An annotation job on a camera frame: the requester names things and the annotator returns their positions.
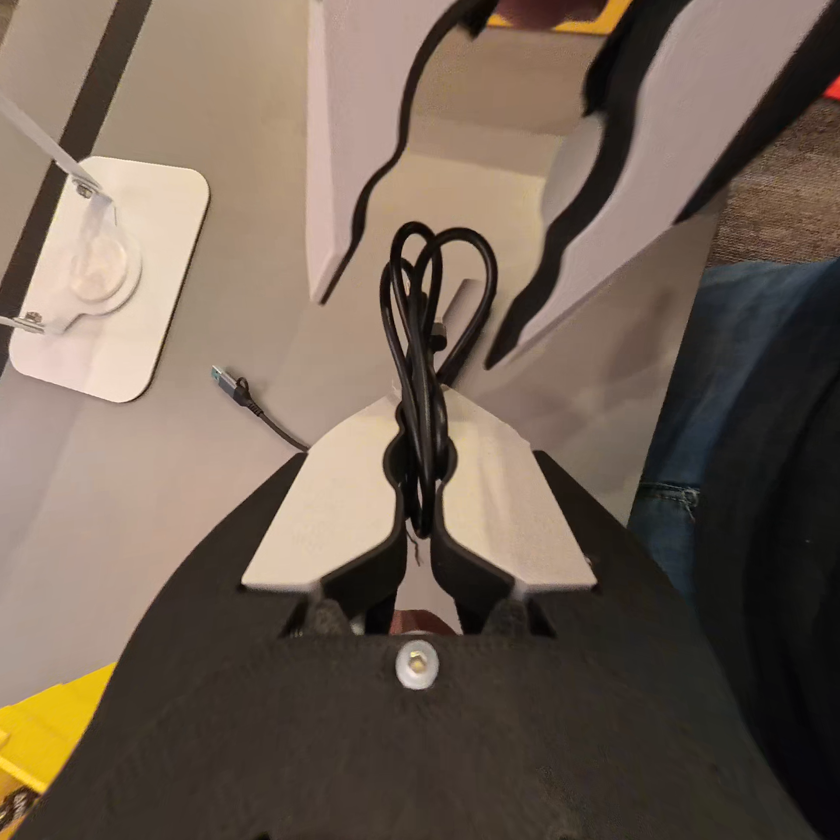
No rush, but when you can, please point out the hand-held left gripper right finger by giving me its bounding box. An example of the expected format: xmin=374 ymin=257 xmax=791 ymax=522
xmin=432 ymin=386 xmax=599 ymax=632

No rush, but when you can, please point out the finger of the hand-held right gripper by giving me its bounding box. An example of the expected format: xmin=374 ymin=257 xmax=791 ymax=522
xmin=307 ymin=0 xmax=490 ymax=307
xmin=484 ymin=0 xmax=840 ymax=370

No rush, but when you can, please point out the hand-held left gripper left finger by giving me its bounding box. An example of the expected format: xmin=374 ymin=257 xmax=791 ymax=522
xmin=241 ymin=392 xmax=409 ymax=626

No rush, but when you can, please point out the black usb cable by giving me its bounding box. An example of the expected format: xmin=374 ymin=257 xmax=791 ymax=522
xmin=379 ymin=222 xmax=498 ymax=539

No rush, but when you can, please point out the black braided hub cable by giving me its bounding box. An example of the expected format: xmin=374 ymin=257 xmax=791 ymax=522
xmin=211 ymin=365 xmax=311 ymax=454

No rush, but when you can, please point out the grey usb hub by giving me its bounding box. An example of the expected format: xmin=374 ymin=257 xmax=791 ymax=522
xmin=449 ymin=277 xmax=490 ymax=345

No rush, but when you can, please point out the person's blue jeans leg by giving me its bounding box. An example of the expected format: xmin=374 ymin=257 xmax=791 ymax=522
xmin=626 ymin=259 xmax=840 ymax=605

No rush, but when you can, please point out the white metal stand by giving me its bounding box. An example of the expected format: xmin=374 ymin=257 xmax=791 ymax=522
xmin=0 ymin=92 xmax=211 ymax=403

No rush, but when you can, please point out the person's dark sweater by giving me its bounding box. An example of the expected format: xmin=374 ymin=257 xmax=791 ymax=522
xmin=696 ymin=367 xmax=840 ymax=840

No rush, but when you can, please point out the black table cable cover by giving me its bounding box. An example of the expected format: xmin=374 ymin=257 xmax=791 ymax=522
xmin=0 ymin=0 xmax=153 ymax=378

